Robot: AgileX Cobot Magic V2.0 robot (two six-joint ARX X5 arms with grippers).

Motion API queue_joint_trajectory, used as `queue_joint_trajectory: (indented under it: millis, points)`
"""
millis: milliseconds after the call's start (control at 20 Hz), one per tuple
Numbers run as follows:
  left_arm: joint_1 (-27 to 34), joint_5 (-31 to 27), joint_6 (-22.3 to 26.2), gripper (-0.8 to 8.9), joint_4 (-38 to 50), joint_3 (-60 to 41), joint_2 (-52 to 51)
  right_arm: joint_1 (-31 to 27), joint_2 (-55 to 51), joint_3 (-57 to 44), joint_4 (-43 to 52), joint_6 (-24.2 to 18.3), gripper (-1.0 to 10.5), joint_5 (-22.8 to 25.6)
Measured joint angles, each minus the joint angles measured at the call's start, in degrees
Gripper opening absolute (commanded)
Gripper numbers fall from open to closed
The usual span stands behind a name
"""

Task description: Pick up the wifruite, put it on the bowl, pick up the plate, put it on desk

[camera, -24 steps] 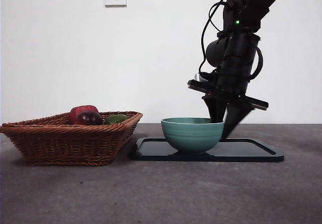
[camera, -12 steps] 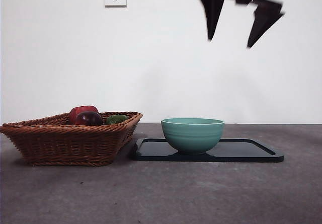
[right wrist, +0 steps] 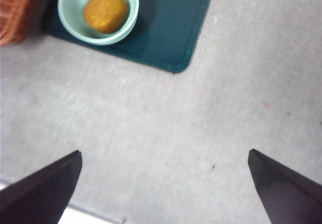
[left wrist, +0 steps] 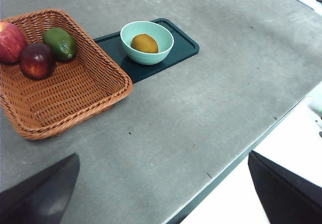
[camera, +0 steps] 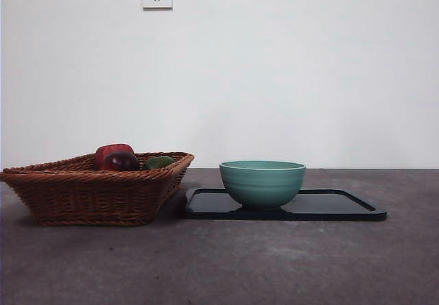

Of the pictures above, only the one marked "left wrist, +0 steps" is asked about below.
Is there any teal bowl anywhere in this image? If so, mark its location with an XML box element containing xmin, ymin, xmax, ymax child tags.
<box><xmin>120</xmin><ymin>20</ymin><xmax>175</xmax><ymax>66</ymax></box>

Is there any brown wicker basket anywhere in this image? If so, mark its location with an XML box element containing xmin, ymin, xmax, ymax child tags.
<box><xmin>0</xmin><ymin>8</ymin><xmax>134</xmax><ymax>141</ymax></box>

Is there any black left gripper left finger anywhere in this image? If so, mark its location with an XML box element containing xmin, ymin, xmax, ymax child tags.
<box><xmin>0</xmin><ymin>153</ymin><xmax>81</xmax><ymax>224</ymax></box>

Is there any green avocado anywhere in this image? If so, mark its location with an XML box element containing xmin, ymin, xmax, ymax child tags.
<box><xmin>42</xmin><ymin>27</ymin><xmax>78</xmax><ymax>62</ymax></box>

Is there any brown kiwi fruit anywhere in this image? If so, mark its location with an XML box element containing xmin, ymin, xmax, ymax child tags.
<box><xmin>130</xmin><ymin>33</ymin><xmax>159</xmax><ymax>54</ymax></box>

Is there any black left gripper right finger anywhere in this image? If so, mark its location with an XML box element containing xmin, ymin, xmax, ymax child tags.
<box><xmin>247</xmin><ymin>150</ymin><xmax>322</xmax><ymax>224</ymax></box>

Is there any dark red plum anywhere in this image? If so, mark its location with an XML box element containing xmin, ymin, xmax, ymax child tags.
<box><xmin>20</xmin><ymin>42</ymin><xmax>56</xmax><ymax>81</ymax></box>

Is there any red apple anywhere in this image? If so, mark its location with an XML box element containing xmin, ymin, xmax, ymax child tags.
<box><xmin>0</xmin><ymin>21</ymin><xmax>28</xmax><ymax>64</ymax></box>

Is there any dark green tray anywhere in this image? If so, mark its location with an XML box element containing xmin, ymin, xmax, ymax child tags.
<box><xmin>93</xmin><ymin>17</ymin><xmax>200</xmax><ymax>85</ymax></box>

